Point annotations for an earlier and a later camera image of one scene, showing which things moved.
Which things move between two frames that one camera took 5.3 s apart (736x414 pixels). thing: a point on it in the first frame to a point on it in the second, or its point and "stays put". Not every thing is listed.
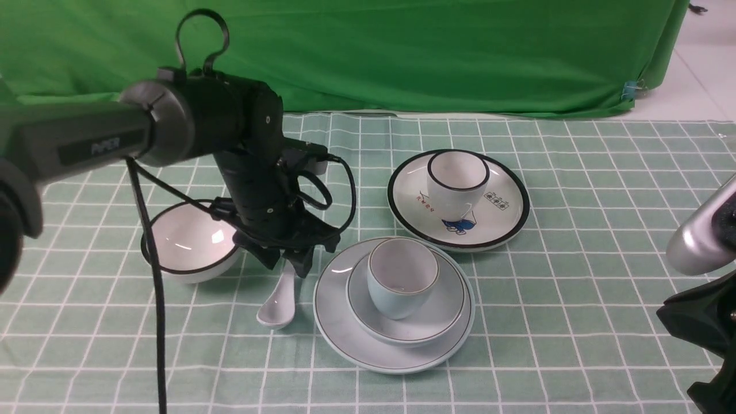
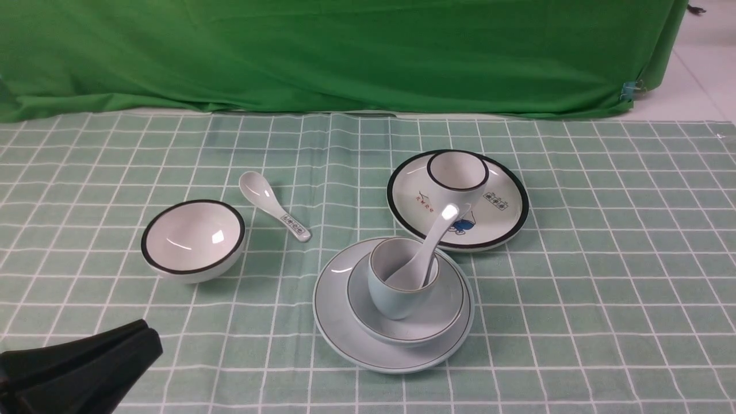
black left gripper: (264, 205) to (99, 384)
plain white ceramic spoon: (278, 310) to (414, 275)
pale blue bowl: (440, 312) stays put
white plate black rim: (501, 213) stays put
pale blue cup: (401, 272) stays put
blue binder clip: (629, 88) stays put
